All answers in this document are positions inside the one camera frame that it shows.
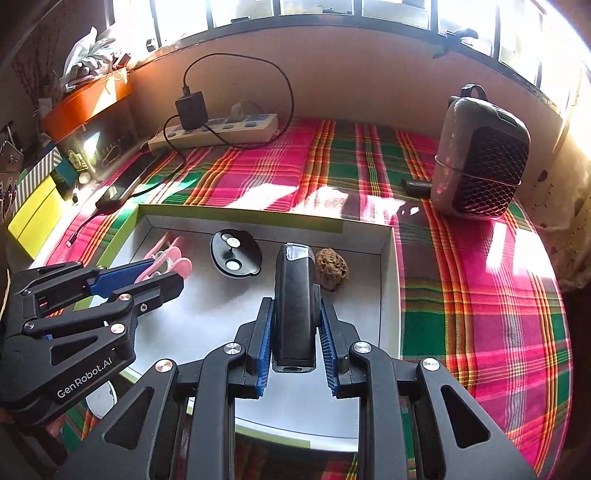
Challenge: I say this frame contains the thin dark cable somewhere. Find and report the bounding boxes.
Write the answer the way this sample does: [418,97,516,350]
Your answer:
[67,203,105,247]

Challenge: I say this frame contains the black round disc holder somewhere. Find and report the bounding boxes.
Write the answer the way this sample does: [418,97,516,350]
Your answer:
[210,229,263,278]

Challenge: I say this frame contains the black bike light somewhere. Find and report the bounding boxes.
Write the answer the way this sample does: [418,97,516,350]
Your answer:
[272,243,319,374]

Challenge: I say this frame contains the small black cylinder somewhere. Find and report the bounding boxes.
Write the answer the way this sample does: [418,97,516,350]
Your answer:
[401,179,434,197]

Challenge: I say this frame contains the black charger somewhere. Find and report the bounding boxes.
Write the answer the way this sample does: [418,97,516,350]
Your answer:
[175,91,207,131]

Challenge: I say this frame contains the deep pink clip case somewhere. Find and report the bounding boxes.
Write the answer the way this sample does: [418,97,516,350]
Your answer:
[139,257,193,283]

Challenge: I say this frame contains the orange tray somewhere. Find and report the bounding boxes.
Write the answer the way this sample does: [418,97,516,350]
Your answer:
[41,76,132,141]

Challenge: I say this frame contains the cream dotted curtain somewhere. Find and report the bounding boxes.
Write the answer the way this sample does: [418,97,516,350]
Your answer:
[522,69,591,296]

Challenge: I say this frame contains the yellow box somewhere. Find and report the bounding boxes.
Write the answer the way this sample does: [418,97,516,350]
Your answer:
[7,175,63,259]

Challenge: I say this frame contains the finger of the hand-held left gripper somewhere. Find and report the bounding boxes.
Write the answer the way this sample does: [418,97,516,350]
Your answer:
[23,272,184,371]
[9,258,158,320]

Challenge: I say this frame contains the brown walnut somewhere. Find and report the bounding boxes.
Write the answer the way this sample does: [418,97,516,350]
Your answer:
[314,248,349,292]

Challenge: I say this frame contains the small teal box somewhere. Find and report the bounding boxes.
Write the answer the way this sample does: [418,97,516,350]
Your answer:
[50,159,77,200]

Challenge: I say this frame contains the black smartphone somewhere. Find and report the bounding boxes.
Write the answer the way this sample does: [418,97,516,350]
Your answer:
[95,152,160,208]

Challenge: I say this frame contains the grey mesh-front speaker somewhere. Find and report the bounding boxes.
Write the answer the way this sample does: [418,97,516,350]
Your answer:
[430,84,531,221]

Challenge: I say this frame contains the dark glass case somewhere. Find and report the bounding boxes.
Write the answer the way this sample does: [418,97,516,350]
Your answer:
[55,99,139,185]

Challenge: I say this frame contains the green round container white lid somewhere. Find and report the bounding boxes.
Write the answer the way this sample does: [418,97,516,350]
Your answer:
[85,379,117,420]

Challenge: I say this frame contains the black charger cable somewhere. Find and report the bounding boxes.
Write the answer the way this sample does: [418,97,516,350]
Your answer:
[139,53,296,185]

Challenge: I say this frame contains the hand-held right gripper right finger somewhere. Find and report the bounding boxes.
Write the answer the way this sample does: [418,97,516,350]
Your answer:
[318,298,539,480]

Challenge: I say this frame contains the white plastic bags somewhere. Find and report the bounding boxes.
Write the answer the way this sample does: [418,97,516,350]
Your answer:
[60,25,132,93]

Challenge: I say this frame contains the white power strip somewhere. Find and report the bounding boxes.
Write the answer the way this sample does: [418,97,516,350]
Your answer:
[148,113,279,151]

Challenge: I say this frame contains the window grille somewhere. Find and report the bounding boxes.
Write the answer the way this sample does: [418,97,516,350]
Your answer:
[106,0,583,107]

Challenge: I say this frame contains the dried branches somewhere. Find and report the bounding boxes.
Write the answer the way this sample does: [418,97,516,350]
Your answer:
[11,28,63,112]

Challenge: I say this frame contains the pink green plaid blanket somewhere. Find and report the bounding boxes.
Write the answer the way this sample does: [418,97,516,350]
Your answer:
[46,117,573,480]

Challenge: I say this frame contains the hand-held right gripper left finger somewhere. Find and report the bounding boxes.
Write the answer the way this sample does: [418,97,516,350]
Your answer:
[55,296,275,480]

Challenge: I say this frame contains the green cardboard box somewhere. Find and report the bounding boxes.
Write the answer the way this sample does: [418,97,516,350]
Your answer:
[74,203,404,450]

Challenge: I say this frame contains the striped box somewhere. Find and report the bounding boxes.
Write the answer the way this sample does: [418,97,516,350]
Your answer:
[14,150,63,213]

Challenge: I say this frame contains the black window handle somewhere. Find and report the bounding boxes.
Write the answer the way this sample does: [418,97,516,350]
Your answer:
[434,28,479,58]

